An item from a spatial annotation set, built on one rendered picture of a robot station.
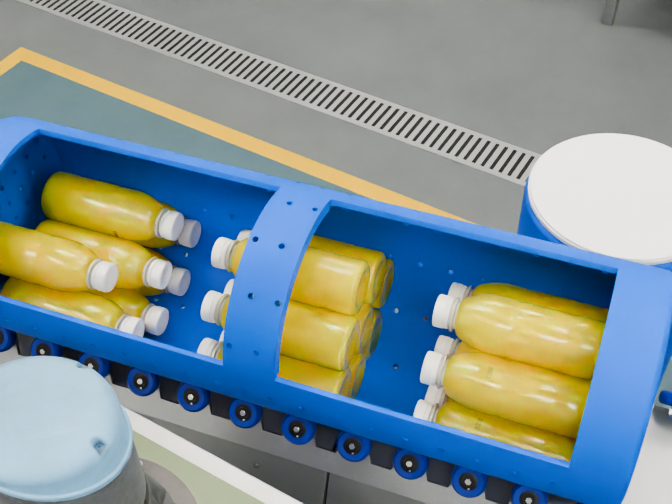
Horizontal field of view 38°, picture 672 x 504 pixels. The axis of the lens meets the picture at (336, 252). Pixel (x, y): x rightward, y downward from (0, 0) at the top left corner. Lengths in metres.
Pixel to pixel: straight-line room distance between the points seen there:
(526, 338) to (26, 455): 0.59
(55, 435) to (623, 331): 0.59
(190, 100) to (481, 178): 1.02
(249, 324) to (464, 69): 2.45
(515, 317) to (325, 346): 0.22
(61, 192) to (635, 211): 0.81
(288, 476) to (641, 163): 0.71
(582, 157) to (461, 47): 2.07
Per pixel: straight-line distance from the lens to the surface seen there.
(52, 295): 1.32
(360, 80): 3.40
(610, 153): 1.56
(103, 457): 0.74
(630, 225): 1.45
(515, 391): 1.12
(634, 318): 1.07
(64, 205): 1.36
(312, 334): 1.16
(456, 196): 2.97
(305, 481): 1.33
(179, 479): 0.96
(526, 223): 1.48
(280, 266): 1.10
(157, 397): 1.36
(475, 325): 1.12
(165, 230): 1.31
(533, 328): 1.11
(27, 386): 0.76
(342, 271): 1.15
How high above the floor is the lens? 2.03
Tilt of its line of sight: 47 degrees down
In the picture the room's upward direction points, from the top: 1 degrees counter-clockwise
